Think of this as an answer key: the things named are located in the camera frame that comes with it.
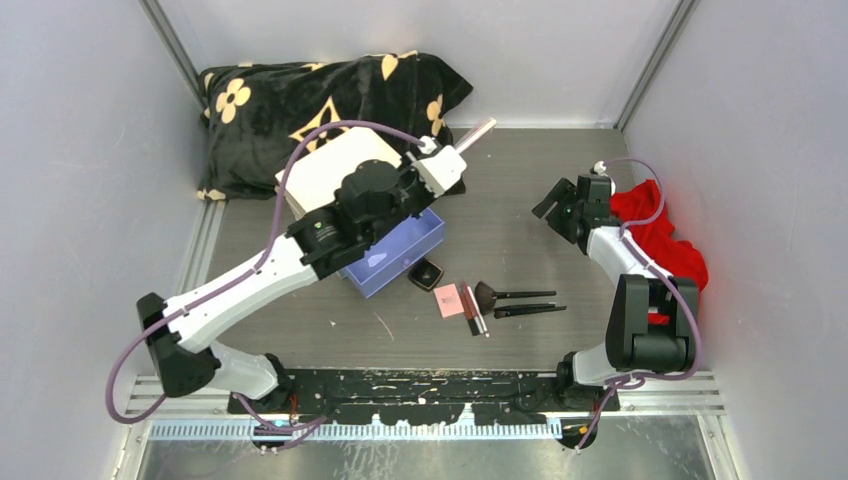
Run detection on purple cable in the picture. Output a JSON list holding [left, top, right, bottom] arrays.
[[105, 119, 439, 454], [572, 157, 702, 452]]

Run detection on large powder brush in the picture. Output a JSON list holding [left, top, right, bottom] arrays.
[[473, 281, 557, 314]]

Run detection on black square compact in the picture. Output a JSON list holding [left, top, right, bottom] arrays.
[[407, 258, 444, 292]]

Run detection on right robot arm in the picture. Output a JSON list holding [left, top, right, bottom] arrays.
[[532, 174, 701, 411]]

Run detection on holographic pink palette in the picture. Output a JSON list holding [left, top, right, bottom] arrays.
[[454, 117, 498, 153]]

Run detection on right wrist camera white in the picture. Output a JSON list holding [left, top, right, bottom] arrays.
[[591, 161, 608, 176]]

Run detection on black makeup brush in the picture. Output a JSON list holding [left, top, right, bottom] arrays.
[[493, 303, 567, 319]]

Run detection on black floral plush blanket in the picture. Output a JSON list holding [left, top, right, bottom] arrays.
[[197, 50, 473, 201]]

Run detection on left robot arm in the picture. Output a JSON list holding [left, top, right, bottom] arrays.
[[136, 157, 455, 413]]

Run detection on red cloth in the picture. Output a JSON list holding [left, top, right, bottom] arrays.
[[610, 180, 709, 300]]

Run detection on white makeup pencil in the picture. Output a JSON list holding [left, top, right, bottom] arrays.
[[465, 286, 490, 338]]

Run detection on white drawer organizer box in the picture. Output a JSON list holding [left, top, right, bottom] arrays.
[[284, 127, 401, 219]]

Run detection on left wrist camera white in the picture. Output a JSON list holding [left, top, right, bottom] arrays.
[[411, 136, 467, 198]]

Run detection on small pink compact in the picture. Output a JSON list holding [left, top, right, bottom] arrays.
[[433, 284, 464, 319]]

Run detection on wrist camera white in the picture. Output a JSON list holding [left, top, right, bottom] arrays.
[[411, 136, 467, 198], [591, 161, 608, 176]]

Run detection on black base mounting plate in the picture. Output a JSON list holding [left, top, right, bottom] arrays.
[[251, 369, 620, 426]]

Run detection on red makeup pencil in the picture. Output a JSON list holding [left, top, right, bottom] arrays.
[[458, 282, 480, 336]]

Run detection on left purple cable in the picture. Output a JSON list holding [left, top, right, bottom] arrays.
[[105, 119, 439, 454]]

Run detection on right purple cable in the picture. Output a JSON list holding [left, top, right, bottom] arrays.
[[572, 157, 702, 452]]

